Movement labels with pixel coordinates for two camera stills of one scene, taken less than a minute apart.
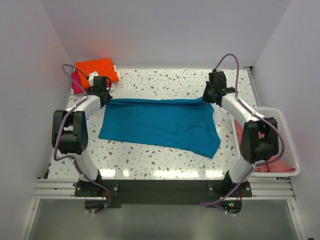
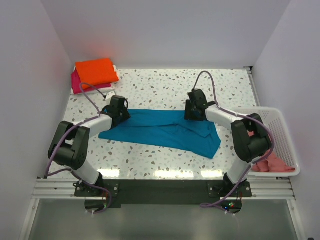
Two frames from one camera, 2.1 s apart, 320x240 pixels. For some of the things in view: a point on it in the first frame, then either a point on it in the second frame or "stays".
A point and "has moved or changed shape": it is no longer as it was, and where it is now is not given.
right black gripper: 204,97 -> 188,114
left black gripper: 108,95 -> 126,115
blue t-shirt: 184,124 has moved or changed shape
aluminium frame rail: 261,189 stays
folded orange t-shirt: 104,67 stays
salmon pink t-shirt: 279,165 stays
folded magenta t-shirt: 76,84 stays
